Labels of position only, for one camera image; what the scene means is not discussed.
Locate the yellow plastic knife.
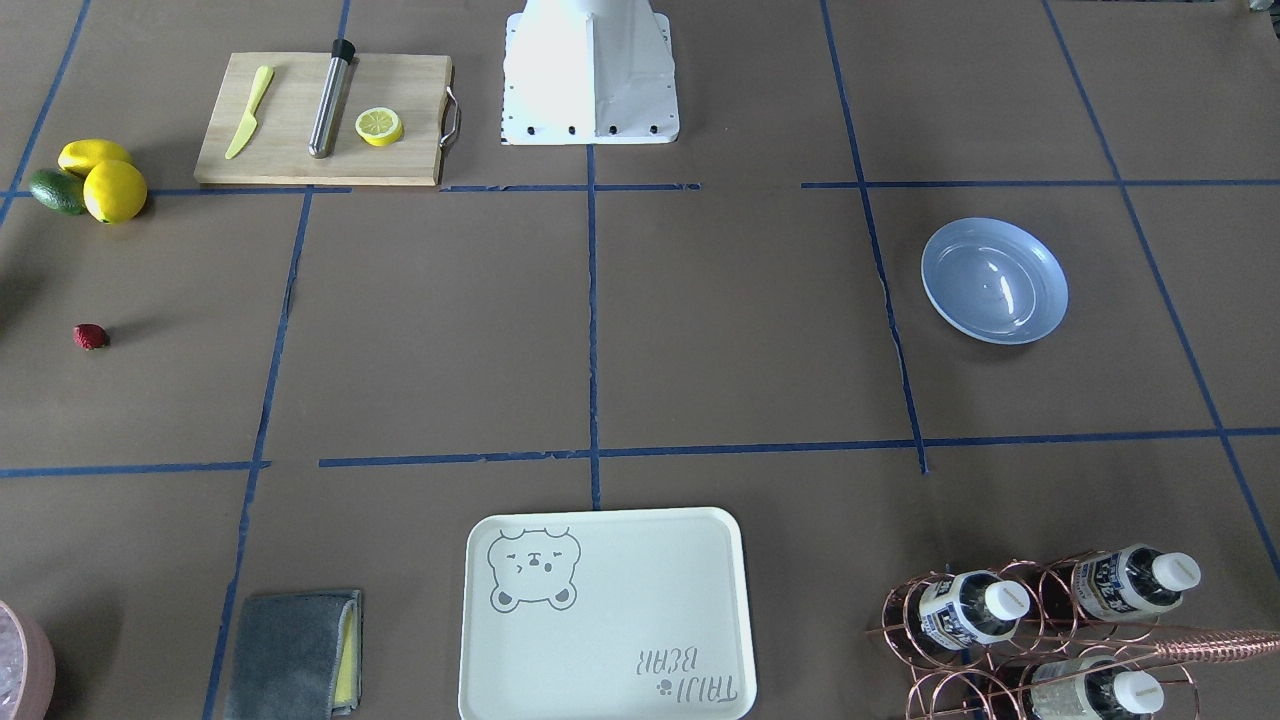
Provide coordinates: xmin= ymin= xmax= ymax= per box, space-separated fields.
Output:
xmin=224 ymin=65 xmax=275 ymax=160

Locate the yellow lemon upper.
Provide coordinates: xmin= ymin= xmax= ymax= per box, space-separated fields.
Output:
xmin=58 ymin=138 xmax=133 ymax=179

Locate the yellow lemon lower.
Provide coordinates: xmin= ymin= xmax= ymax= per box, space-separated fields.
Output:
xmin=83 ymin=159 xmax=148 ymax=224

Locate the copper wire bottle rack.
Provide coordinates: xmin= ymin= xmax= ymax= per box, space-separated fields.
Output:
xmin=867 ymin=551 xmax=1277 ymax=719

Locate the grey folded cloth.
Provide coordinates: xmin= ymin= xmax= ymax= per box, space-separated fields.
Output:
xmin=224 ymin=588 xmax=364 ymax=719

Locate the pink ice bowl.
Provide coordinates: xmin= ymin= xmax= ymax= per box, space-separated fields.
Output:
xmin=1 ymin=601 xmax=56 ymax=719

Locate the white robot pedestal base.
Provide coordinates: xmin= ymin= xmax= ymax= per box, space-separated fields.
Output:
xmin=500 ymin=1 xmax=681 ymax=146

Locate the steel rod black cap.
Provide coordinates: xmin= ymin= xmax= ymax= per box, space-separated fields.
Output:
xmin=307 ymin=37 xmax=356 ymax=159

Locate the yellow lemon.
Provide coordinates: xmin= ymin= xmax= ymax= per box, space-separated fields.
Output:
xmin=83 ymin=159 xmax=148 ymax=224
xmin=58 ymin=138 xmax=133 ymax=179

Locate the drink bottle bottom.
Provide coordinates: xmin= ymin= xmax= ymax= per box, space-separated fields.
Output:
xmin=984 ymin=655 xmax=1166 ymax=719

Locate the red strawberry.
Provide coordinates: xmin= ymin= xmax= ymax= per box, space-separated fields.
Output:
xmin=73 ymin=323 xmax=111 ymax=351

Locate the drink bottle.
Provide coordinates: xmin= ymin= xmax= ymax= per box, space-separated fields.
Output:
xmin=984 ymin=655 xmax=1166 ymax=719
xmin=1033 ymin=543 xmax=1203 ymax=624
xmin=905 ymin=570 xmax=1033 ymax=656

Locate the cream bear tray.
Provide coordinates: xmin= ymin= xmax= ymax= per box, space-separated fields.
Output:
xmin=458 ymin=507 xmax=758 ymax=719

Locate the blue plate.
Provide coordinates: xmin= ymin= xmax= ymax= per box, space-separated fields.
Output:
xmin=920 ymin=217 xmax=1070 ymax=346

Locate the lemon half slice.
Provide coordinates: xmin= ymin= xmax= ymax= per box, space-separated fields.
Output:
xmin=355 ymin=108 xmax=404 ymax=147

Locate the wooden cutting board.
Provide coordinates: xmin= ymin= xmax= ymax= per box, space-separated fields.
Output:
xmin=195 ymin=53 xmax=457 ymax=187

